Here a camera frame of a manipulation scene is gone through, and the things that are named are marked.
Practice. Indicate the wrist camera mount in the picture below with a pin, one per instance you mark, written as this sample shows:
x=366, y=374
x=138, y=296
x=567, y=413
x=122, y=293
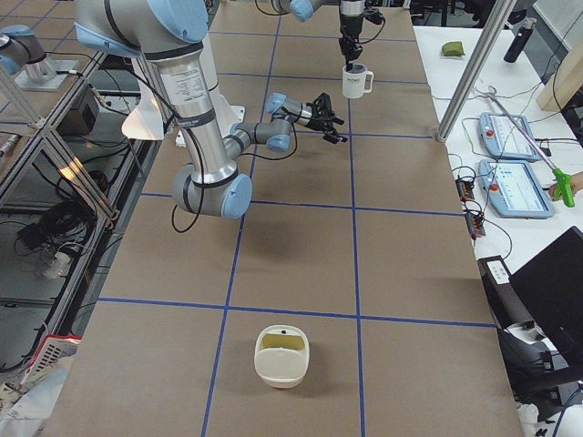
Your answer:
x=374, y=15

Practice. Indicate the black water bottle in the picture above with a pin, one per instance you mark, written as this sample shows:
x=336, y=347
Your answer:
x=520, y=40

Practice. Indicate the orange black power strip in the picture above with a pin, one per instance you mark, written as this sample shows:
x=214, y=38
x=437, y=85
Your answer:
x=473, y=212

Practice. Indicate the red white basket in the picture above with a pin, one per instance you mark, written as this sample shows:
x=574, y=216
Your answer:
x=52, y=349

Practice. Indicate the black laptop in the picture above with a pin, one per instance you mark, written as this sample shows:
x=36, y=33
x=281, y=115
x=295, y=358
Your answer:
x=550, y=287

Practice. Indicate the teach pendant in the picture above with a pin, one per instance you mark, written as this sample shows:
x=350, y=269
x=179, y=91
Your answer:
x=502, y=139
x=512, y=189

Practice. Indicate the green cloth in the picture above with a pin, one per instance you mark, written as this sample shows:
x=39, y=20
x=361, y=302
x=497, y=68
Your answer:
x=453, y=49

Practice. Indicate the lower teach pendant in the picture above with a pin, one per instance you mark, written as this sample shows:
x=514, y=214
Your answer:
x=512, y=189

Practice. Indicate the white mug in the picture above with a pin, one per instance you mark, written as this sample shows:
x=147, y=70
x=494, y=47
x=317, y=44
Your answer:
x=357, y=81

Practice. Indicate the upper teach pendant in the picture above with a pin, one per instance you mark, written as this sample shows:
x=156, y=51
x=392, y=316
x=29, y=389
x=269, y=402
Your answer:
x=502, y=139

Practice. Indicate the cream plastic basket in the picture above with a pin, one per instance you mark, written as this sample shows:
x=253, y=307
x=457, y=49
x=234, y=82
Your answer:
x=282, y=356

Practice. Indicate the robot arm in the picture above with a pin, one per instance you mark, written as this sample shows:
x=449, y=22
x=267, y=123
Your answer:
x=304, y=10
x=169, y=35

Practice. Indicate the black box device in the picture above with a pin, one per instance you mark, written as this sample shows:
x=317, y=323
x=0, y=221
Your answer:
x=81, y=116

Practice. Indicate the person hand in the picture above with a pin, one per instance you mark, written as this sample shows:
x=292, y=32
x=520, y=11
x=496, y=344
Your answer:
x=571, y=184

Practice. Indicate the aluminium frame post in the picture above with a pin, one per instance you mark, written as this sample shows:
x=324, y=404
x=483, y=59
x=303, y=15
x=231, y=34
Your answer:
x=489, y=34

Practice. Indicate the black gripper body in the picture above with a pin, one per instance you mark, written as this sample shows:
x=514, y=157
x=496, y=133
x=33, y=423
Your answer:
x=316, y=119
x=351, y=23

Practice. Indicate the green handled reacher stick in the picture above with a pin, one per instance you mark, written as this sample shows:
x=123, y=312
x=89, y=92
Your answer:
x=559, y=175

